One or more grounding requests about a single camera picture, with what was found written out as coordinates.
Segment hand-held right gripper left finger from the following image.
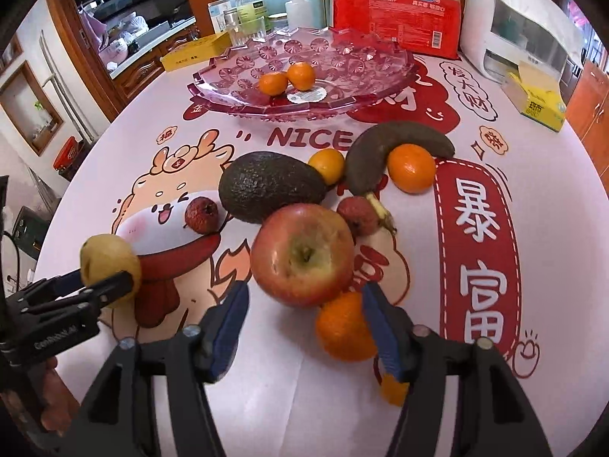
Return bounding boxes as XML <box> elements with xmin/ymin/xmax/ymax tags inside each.
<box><xmin>78</xmin><ymin>281</ymin><xmax>251</xmax><ymax>457</ymax></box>

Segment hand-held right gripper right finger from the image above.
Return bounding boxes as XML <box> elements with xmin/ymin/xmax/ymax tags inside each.
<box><xmin>360</xmin><ymin>282</ymin><xmax>541</xmax><ymax>457</ymax></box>

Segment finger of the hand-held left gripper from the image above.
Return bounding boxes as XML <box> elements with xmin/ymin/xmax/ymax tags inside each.
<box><xmin>29</xmin><ymin>268</ymin><xmax>85</xmax><ymax>299</ymax></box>
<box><xmin>62</xmin><ymin>270</ymin><xmax>136</xmax><ymax>313</ymax></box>

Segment yellow pear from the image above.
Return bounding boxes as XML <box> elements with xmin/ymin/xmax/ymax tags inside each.
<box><xmin>79</xmin><ymin>233</ymin><xmax>142</xmax><ymax>308</ymax></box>

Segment orange tangerine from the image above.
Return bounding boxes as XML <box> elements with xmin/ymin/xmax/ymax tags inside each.
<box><xmin>315</xmin><ymin>291</ymin><xmax>411</xmax><ymax>406</ymax></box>
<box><xmin>287</xmin><ymin>62</ymin><xmax>316</xmax><ymax>91</ymax></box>
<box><xmin>308</xmin><ymin>149</ymin><xmax>346</xmax><ymax>186</ymax></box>
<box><xmin>387</xmin><ymin>144</ymin><xmax>437</xmax><ymax>195</ymax></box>
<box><xmin>258</xmin><ymin>71</ymin><xmax>289</xmax><ymax>96</ymax></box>

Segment red apple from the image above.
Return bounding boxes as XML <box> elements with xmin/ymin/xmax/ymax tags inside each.
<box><xmin>250</xmin><ymin>203</ymin><xmax>357</xmax><ymax>308</ymax></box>

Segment red lychee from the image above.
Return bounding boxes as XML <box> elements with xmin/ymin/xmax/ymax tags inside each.
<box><xmin>185</xmin><ymin>197</ymin><xmax>220</xmax><ymax>235</ymax></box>
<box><xmin>337</xmin><ymin>196</ymin><xmax>381</xmax><ymax>237</ymax></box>

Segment dark green avocado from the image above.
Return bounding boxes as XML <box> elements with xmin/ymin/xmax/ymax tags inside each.
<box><xmin>219</xmin><ymin>151</ymin><xmax>328</xmax><ymax>224</ymax></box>

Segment pink glass fruit dish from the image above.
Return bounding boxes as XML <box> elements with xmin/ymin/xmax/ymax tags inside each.
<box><xmin>187</xmin><ymin>26</ymin><xmax>419</xmax><ymax>122</ymax></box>

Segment person's left hand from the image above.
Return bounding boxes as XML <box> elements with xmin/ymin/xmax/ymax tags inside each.
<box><xmin>44</xmin><ymin>356</ymin><xmax>81</xmax><ymax>427</ymax></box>

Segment printed red white tablecloth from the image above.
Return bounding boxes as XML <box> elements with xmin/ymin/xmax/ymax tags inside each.
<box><xmin>35</xmin><ymin>24</ymin><xmax>609</xmax><ymax>457</ymax></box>

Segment dark overripe banana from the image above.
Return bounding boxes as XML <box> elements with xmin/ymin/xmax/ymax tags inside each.
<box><xmin>345</xmin><ymin>121</ymin><xmax>455</xmax><ymax>236</ymax></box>

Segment brown wooden cabinet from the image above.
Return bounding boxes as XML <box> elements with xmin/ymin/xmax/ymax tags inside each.
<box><xmin>45</xmin><ymin>0</ymin><xmax>224</xmax><ymax>110</ymax></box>

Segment flat yellow box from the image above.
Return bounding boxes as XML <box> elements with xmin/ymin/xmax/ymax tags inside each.
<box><xmin>161</xmin><ymin>33</ymin><xmax>234</xmax><ymax>73</ymax></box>

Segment pink plastic bag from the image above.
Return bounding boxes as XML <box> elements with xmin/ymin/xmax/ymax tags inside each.
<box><xmin>78</xmin><ymin>2</ymin><xmax>125</xmax><ymax>72</ymax></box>

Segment yellow tissue box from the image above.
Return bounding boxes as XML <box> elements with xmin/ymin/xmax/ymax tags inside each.
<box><xmin>502</xmin><ymin>61</ymin><xmax>568</xmax><ymax>133</ymax></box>

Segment small glass jar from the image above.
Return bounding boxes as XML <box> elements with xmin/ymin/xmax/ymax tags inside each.
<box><xmin>223</xmin><ymin>7</ymin><xmax>241</xmax><ymax>47</ymax></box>

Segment clear drinking glass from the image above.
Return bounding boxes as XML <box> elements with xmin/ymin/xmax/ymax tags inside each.
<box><xmin>238</xmin><ymin>15</ymin><xmax>266</xmax><ymax>45</ymax></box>

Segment blue and white carton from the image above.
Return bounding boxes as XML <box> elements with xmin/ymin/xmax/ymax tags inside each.
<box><xmin>208</xmin><ymin>0</ymin><xmax>235</xmax><ymax>34</ymax></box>

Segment orange wooden cupboards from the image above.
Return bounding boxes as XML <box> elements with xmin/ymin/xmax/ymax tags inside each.
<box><xmin>564</xmin><ymin>57</ymin><xmax>609</xmax><ymax>177</ymax></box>

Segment clear plastic bottle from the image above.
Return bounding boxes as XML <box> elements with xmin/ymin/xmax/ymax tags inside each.
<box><xmin>235</xmin><ymin>0</ymin><xmax>267</xmax><ymax>41</ymax></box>

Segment red paper cup package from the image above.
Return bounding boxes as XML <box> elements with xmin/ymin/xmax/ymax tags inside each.
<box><xmin>330</xmin><ymin>0</ymin><xmax>464</xmax><ymax>60</ymax></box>

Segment white squeeze bottle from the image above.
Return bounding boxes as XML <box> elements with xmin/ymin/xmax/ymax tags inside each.
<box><xmin>284</xmin><ymin>0</ymin><xmax>315</xmax><ymax>29</ymax></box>

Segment white countertop appliance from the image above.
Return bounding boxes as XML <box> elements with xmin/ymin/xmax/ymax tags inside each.
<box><xmin>459</xmin><ymin>0</ymin><xmax>584</xmax><ymax>84</ymax></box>

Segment wooden wall frame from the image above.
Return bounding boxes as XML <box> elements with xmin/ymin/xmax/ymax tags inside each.
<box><xmin>0</xmin><ymin>62</ymin><xmax>65</xmax><ymax>155</ymax></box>

